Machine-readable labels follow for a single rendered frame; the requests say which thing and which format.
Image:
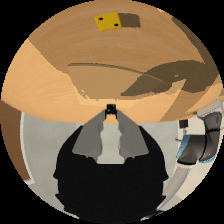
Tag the yellow die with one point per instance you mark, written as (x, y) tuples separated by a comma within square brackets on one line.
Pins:
[(108, 21)]

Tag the tan flat mat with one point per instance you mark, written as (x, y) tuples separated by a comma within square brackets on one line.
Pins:
[(99, 85)]

